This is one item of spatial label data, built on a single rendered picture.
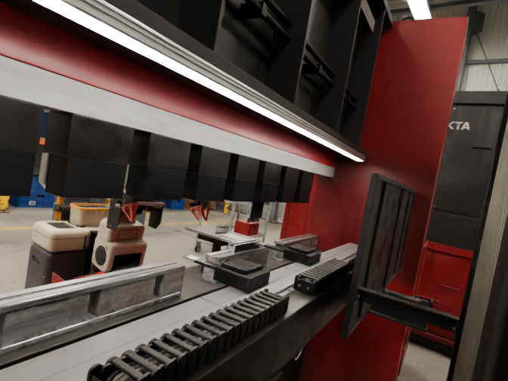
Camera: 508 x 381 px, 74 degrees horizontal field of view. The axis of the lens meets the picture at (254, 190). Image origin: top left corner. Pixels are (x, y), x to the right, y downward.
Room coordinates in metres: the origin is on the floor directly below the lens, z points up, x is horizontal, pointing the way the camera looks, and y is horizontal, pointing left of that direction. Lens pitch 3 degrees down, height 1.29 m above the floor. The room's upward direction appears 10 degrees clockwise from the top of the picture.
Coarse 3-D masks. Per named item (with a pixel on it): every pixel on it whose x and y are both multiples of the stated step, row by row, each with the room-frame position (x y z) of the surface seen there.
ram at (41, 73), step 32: (0, 32) 0.54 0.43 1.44; (32, 32) 0.58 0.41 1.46; (64, 32) 0.63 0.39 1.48; (0, 64) 0.55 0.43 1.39; (32, 64) 0.59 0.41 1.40; (64, 64) 0.63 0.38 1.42; (96, 64) 0.69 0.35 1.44; (128, 64) 0.75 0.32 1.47; (32, 96) 0.59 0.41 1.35; (64, 96) 0.64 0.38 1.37; (96, 96) 0.69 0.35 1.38; (128, 96) 0.76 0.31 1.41; (160, 96) 0.84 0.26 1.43; (192, 96) 0.94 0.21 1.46; (160, 128) 0.85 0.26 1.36; (192, 128) 0.95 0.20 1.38; (224, 128) 1.08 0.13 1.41; (256, 128) 1.25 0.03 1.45; (288, 160) 1.52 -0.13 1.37; (320, 160) 1.88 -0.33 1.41
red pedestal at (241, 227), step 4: (236, 220) 3.28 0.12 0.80; (240, 220) 3.33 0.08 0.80; (244, 220) 3.38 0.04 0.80; (236, 224) 3.28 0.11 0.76; (240, 224) 3.25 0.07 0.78; (244, 224) 3.23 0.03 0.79; (248, 224) 3.21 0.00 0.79; (252, 224) 3.26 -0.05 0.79; (256, 224) 3.33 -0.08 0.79; (236, 228) 3.27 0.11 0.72; (240, 228) 3.25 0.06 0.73; (244, 228) 3.23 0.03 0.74; (248, 228) 3.20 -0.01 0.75; (252, 228) 3.27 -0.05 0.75; (256, 228) 3.34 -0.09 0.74; (236, 232) 3.27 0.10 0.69; (240, 232) 3.24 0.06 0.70; (244, 232) 3.22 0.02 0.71; (248, 232) 3.21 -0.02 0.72; (252, 232) 3.29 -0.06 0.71; (256, 232) 3.35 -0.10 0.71
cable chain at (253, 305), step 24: (216, 312) 0.58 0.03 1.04; (240, 312) 0.59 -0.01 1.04; (264, 312) 0.62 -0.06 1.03; (168, 336) 0.47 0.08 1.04; (192, 336) 0.48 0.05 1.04; (216, 336) 0.50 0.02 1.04; (240, 336) 0.56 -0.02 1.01; (120, 360) 0.40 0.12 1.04; (144, 360) 0.40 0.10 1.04; (168, 360) 0.41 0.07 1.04; (192, 360) 0.44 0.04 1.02
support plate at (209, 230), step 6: (186, 228) 1.47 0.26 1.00; (192, 228) 1.47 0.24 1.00; (198, 228) 1.49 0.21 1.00; (204, 228) 1.52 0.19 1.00; (210, 228) 1.54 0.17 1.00; (216, 228) 1.57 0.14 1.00; (204, 234) 1.42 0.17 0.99; (210, 234) 1.41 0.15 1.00; (216, 234) 1.43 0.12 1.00; (240, 234) 1.52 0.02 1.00; (222, 240) 1.37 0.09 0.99; (228, 240) 1.36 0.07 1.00; (234, 240) 1.37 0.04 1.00
